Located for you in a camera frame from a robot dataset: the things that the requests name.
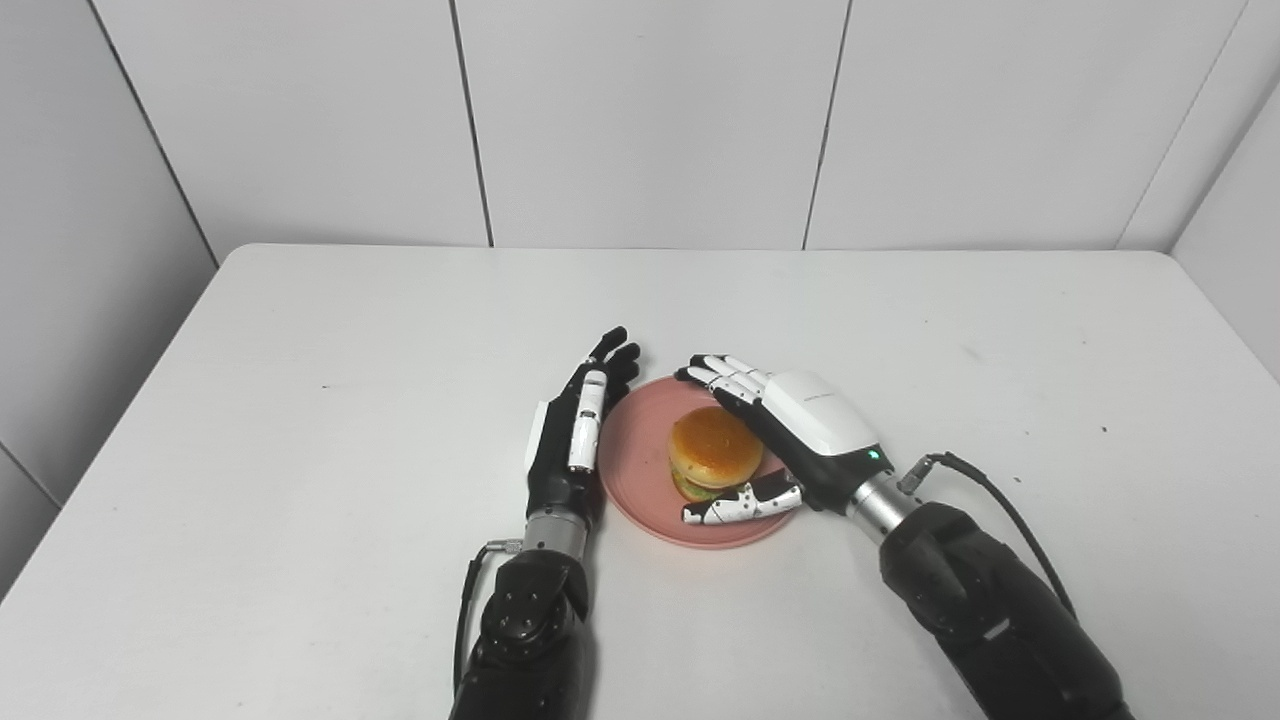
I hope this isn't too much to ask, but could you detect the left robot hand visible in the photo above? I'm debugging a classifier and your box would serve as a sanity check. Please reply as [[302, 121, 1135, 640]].
[[523, 326, 642, 521]]

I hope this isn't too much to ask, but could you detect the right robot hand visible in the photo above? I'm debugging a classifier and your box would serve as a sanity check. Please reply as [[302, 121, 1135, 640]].
[[674, 354, 895, 527]]

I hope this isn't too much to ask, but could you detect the toy hamburger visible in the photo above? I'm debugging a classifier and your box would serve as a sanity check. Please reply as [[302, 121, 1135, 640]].
[[667, 405, 766, 503]]

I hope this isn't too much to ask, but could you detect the pink plate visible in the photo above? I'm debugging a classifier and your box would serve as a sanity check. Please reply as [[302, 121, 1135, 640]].
[[598, 375, 801, 550]]

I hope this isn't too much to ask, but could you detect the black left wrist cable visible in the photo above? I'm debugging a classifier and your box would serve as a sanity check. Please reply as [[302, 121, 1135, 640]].
[[452, 540, 525, 696]]

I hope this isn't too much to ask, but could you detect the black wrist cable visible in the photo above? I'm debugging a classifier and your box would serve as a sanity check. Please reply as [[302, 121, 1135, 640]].
[[452, 540, 525, 696], [897, 452, 1079, 621]]

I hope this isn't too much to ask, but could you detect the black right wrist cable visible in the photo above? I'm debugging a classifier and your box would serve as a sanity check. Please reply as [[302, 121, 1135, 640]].
[[897, 452, 1079, 621]]

